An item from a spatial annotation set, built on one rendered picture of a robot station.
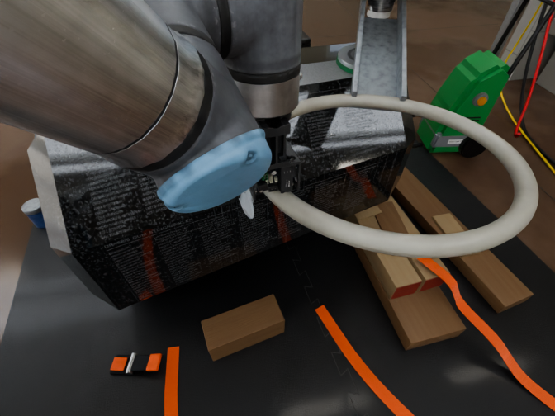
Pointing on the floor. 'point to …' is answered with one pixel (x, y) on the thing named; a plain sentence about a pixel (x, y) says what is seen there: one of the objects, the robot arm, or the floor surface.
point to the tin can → (32, 208)
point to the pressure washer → (473, 93)
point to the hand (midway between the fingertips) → (264, 205)
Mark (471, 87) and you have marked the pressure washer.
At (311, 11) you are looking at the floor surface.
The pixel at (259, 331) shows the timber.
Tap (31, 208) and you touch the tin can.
